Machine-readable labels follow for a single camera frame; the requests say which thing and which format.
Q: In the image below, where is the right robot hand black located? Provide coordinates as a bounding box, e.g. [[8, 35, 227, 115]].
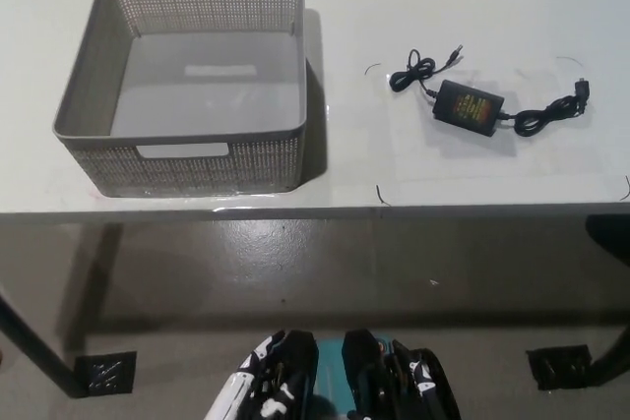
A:
[[388, 347, 463, 420]]

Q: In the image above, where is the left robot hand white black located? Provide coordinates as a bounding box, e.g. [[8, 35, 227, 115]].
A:
[[204, 330, 319, 420]]

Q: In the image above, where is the black power adapter with cord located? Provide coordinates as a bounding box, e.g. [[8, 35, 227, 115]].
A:
[[387, 45, 591, 141]]

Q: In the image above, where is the robot body black teal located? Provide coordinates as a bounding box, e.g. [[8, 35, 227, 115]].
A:
[[275, 329, 410, 420]]

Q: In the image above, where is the grey perforated plastic basket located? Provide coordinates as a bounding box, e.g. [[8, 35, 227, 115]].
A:
[[51, 0, 309, 199]]

